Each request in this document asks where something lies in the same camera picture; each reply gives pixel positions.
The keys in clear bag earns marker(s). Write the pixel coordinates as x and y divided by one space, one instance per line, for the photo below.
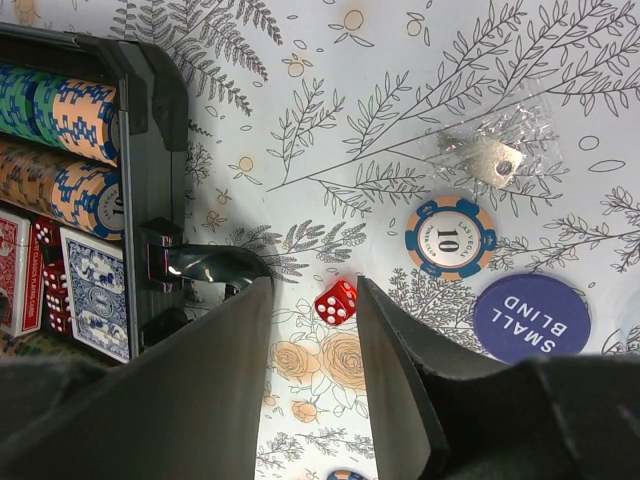
498 146

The blue playing card deck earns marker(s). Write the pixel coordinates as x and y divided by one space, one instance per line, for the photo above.
97 289

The floral patterned table mat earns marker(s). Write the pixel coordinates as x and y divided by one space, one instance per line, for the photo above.
305 145

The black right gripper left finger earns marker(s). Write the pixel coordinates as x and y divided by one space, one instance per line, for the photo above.
189 408

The red die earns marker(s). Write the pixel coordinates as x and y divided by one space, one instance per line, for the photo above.
47 232
337 304
57 299
60 322
54 274

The black poker set case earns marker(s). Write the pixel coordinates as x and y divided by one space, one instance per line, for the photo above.
152 112

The red playing card deck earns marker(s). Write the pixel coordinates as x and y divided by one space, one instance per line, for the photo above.
22 287

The top poker chip row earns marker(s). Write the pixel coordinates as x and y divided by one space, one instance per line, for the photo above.
72 114

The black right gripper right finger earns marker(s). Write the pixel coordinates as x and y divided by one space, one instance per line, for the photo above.
440 411

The loose ten value chip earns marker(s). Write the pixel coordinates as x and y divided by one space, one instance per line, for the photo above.
450 238

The blue small blind button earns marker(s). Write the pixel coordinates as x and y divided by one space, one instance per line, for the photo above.
525 315

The loose poker chip near front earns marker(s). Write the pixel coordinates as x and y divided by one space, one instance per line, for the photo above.
345 474

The poker chip row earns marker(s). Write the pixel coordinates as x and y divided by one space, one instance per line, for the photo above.
39 344
72 114
75 192

